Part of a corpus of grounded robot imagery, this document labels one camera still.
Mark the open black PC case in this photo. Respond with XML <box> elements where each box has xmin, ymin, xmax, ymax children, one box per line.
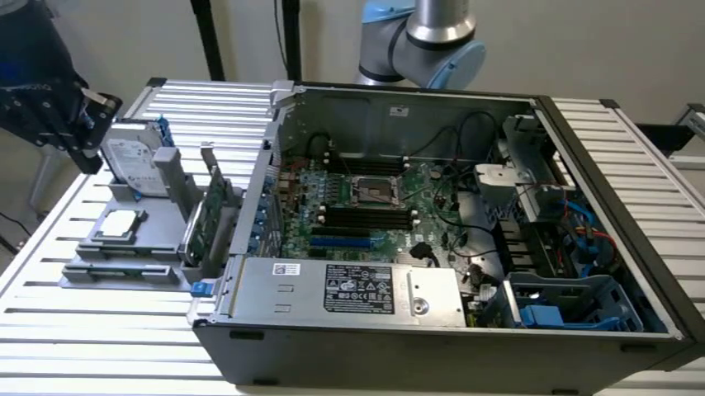
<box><xmin>189</xmin><ymin>79</ymin><xmax>705</xmax><ymax>385</ymax></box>

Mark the metal disk bay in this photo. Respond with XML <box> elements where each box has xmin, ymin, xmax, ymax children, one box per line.
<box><xmin>494</xmin><ymin>114</ymin><xmax>580</xmax><ymax>220</ymax></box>

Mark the black RAM slot bank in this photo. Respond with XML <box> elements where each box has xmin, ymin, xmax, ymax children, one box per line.
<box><xmin>327</xmin><ymin>153</ymin><xmax>409</xmax><ymax>177</ymax></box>
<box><xmin>317</xmin><ymin>203</ymin><xmax>419</xmax><ymax>232</ymax></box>

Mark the green graphics card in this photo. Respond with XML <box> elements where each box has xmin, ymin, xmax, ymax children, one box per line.
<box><xmin>182</xmin><ymin>141</ymin><xmax>231</xmax><ymax>266</ymax></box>

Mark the blue disk caddy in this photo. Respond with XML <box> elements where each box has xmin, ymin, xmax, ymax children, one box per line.
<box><xmin>498</xmin><ymin>271</ymin><xmax>644</xmax><ymax>332</ymax></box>

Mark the blue disk wire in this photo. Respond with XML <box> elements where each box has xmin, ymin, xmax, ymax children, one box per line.
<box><xmin>559</xmin><ymin>196</ymin><xmax>599</xmax><ymax>276</ymax></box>

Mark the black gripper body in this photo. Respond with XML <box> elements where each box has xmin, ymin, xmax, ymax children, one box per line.
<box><xmin>0</xmin><ymin>73</ymin><xmax>90</xmax><ymax>146</ymax></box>

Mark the thick black power wire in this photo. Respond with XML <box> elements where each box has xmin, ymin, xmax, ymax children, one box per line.
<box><xmin>408</xmin><ymin>242</ymin><xmax>443</xmax><ymax>268</ymax></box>

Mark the black floor cable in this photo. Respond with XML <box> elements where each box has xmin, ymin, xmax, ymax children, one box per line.
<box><xmin>0</xmin><ymin>210</ymin><xmax>32</xmax><ymax>253</ymax></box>

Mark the black expansion slot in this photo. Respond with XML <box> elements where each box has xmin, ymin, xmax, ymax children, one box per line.
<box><xmin>320</xmin><ymin>225</ymin><xmax>371</xmax><ymax>238</ymax></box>

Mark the green RAM stick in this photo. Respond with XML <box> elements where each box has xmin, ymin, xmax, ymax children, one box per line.
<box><xmin>80</xmin><ymin>269</ymin><xmax>154</xmax><ymax>280</ymax></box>

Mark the red disk wire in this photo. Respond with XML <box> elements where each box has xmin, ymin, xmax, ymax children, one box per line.
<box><xmin>582</xmin><ymin>229</ymin><xmax>619</xmax><ymax>259</ymax></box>

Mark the black bracket block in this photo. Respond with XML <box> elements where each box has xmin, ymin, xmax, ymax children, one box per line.
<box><xmin>632</xmin><ymin>122</ymin><xmax>695</xmax><ymax>153</ymax></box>

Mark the blue expansion slot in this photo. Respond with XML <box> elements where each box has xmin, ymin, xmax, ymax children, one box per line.
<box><xmin>309</xmin><ymin>235</ymin><xmax>373</xmax><ymax>251</ymax></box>

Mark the silver power supply unit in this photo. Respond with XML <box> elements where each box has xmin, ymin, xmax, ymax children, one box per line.
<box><xmin>229</xmin><ymin>257</ymin><xmax>468</xmax><ymax>329</ymax></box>

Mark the silver hard disk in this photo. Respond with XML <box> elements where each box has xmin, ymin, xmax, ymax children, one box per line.
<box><xmin>100</xmin><ymin>114</ymin><xmax>173</xmax><ymax>196</ymax></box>

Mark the aluminium profile rail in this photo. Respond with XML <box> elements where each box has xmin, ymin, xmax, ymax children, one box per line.
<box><xmin>666</xmin><ymin>102</ymin><xmax>705</xmax><ymax>171</ymax></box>

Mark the green motherboard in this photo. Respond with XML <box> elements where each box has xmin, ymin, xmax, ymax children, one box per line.
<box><xmin>273</xmin><ymin>158</ymin><xmax>478</xmax><ymax>270</ymax></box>

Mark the black stand pole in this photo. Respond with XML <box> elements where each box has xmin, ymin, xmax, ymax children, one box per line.
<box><xmin>279</xmin><ymin>0</ymin><xmax>305</xmax><ymax>83</ymax></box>
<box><xmin>188</xmin><ymin>0</ymin><xmax>228</xmax><ymax>82</ymax></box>

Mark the CPU socket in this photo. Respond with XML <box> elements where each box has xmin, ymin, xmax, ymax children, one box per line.
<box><xmin>343</xmin><ymin>174</ymin><xmax>412</xmax><ymax>207</ymax></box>

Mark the grey parts rack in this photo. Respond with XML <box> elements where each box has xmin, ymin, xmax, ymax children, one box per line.
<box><xmin>58</xmin><ymin>148</ymin><xmax>248</xmax><ymax>295</ymax></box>

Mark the silver CPU chip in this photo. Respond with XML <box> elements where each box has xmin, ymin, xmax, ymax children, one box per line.
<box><xmin>94</xmin><ymin>209</ymin><xmax>148</xmax><ymax>242</ymax></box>

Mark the long black wire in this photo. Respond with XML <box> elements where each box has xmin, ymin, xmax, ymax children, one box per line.
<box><xmin>427</xmin><ymin>110</ymin><xmax>500</xmax><ymax>167</ymax></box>

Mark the black looped wire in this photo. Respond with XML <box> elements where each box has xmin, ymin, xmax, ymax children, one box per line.
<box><xmin>304</xmin><ymin>132</ymin><xmax>332</xmax><ymax>161</ymax></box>

